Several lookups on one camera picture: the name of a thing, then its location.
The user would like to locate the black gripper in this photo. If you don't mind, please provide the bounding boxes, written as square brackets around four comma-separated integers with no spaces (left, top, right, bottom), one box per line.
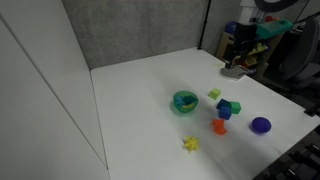
[228,23,260,69]

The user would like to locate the dark green toy shape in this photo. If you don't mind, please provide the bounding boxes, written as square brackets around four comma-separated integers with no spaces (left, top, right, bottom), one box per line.
[183,94,197,105]

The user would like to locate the green plastic bowl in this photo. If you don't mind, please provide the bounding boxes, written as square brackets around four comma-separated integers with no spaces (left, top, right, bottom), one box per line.
[172,90,200,115]

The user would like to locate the grey metal mounting plate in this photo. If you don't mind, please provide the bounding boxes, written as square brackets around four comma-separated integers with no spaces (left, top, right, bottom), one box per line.
[219,65,250,81]

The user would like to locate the light green toy cube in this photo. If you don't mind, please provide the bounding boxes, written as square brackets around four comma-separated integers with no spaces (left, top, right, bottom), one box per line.
[207,87,222,101]

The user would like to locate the black stand pole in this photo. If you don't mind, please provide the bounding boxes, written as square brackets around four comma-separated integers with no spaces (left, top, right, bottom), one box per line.
[197,0,213,51]

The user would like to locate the dark blue toy block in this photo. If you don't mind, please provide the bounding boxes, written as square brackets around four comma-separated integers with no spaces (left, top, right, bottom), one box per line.
[216,98,232,110]

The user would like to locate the blue toy cube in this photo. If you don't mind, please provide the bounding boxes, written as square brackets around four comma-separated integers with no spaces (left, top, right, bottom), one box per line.
[218,106,233,121]

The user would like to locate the black office chair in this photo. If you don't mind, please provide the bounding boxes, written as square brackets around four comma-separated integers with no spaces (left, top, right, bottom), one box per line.
[279,18,320,88]

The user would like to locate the purple bumpy ball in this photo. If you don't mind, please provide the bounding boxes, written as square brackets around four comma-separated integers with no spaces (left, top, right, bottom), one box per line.
[251,116,273,135]

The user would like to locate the orange toy shape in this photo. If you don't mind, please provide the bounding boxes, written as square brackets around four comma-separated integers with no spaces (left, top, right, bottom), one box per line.
[211,118,229,136]

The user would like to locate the light blue toy piece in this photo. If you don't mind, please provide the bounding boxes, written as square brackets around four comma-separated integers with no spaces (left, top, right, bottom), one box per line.
[175,96,186,108]

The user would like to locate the yellow spiky star toy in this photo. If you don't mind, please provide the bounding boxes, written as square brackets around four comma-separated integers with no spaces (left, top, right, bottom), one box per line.
[182,135,201,153]

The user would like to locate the black ring light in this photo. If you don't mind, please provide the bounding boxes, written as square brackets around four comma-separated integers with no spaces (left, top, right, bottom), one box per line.
[254,0,302,14]

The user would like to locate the black robot arm cables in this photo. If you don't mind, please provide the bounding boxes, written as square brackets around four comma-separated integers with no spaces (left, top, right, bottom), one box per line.
[291,10,320,25]

